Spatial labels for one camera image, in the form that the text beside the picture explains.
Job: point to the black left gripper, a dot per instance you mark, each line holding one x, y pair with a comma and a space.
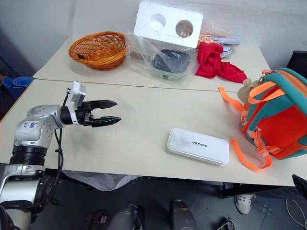
84, 117

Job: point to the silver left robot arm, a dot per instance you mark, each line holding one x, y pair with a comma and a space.
31, 129

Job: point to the white rectangular box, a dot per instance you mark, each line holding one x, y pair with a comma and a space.
196, 146

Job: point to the orange and teal backpack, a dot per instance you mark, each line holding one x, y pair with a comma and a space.
280, 124

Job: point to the orange wicker basket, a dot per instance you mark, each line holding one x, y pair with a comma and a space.
96, 60

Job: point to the white plastic bag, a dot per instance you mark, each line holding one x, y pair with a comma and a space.
103, 180

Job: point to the clear plastic bag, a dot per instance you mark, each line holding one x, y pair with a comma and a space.
139, 49

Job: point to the black and white round appliance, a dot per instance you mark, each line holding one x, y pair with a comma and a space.
170, 62

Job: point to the dark rounded shape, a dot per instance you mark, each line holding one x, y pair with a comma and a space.
183, 215
127, 218

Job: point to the white foam block with holes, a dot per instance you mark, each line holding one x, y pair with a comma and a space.
168, 16

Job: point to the red cloth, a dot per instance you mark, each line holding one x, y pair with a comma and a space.
208, 62

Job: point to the brown monkey plush toy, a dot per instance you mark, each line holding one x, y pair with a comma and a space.
244, 92

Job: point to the white striped sneaker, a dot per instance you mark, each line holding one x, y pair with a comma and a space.
226, 40

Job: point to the person's white shoe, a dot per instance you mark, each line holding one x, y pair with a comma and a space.
244, 203

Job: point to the black pointed object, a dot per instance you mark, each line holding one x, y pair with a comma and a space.
301, 185

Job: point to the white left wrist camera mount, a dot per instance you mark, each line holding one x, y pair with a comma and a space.
76, 94

